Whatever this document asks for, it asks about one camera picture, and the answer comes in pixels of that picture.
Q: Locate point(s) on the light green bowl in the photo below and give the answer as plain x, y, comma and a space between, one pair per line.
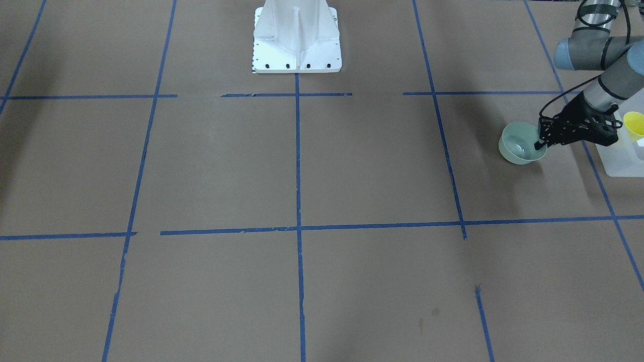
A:
516, 143

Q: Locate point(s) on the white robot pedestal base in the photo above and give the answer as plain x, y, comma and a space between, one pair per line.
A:
296, 37

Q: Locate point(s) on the yellow plastic cup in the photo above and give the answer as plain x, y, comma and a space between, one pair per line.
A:
633, 121

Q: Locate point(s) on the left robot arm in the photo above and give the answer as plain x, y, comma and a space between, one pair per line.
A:
618, 59

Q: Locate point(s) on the clear plastic bin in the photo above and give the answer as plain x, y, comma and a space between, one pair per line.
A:
624, 158

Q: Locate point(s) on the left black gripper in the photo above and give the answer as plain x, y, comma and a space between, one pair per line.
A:
576, 111

